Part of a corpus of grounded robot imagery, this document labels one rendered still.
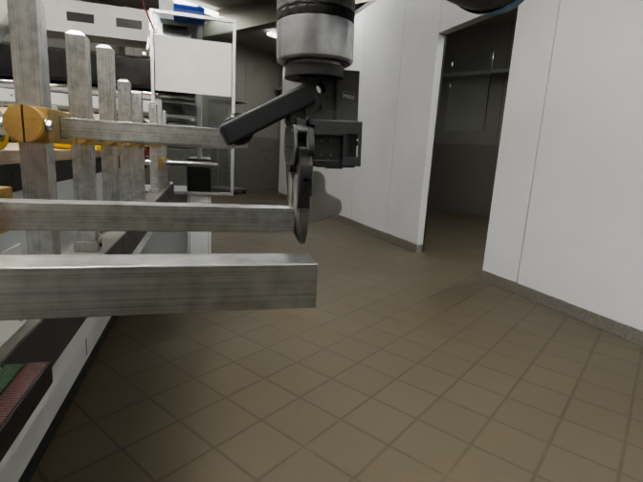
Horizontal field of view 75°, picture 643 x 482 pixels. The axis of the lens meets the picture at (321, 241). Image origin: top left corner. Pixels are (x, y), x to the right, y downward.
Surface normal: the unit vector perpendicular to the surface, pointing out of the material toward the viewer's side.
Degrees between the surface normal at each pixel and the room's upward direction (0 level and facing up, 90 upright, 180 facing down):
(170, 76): 90
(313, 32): 90
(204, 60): 90
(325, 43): 90
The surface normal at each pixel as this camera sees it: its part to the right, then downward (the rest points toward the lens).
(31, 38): 0.26, 0.21
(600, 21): -0.94, 0.02
